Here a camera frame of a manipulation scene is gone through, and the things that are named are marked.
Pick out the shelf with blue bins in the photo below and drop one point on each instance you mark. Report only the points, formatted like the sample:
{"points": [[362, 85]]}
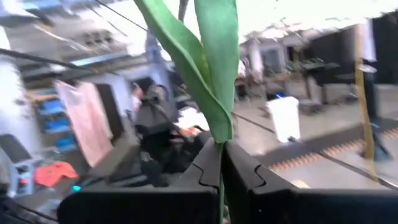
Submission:
{"points": [[54, 124]]}

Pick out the white trash bin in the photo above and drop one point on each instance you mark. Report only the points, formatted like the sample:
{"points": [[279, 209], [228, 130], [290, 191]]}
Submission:
{"points": [[284, 119]]}

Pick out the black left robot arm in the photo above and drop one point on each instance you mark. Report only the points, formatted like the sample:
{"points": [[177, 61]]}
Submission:
{"points": [[155, 115]]}

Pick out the orange cloth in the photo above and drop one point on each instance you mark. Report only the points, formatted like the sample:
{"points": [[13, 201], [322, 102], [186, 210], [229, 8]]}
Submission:
{"points": [[54, 174]]}

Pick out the white office chair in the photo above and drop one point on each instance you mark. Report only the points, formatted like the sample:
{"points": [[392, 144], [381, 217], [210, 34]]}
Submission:
{"points": [[14, 146]]}

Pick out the green artificial flower stem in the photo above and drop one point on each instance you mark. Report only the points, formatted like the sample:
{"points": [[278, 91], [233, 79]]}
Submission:
{"points": [[217, 62]]}

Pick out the pink hanging cloth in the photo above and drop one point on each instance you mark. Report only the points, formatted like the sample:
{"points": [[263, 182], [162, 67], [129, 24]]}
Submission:
{"points": [[87, 124]]}

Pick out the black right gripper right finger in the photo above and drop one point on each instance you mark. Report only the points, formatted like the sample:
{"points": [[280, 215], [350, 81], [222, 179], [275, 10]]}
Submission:
{"points": [[295, 208]]}

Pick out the grey slanted frame bar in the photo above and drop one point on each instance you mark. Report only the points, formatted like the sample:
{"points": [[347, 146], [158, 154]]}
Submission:
{"points": [[46, 60]]}

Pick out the computer mouse with light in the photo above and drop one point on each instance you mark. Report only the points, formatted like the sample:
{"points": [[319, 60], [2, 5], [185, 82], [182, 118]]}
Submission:
{"points": [[76, 188]]}

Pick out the white building column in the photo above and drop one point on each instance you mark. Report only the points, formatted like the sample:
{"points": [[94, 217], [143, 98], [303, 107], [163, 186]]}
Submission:
{"points": [[12, 102]]}

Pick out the orange black striped floor strip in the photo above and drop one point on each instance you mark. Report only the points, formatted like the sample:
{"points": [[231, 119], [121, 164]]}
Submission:
{"points": [[311, 157]]}

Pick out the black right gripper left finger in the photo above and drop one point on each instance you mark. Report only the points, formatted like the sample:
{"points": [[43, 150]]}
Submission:
{"points": [[161, 205]]}

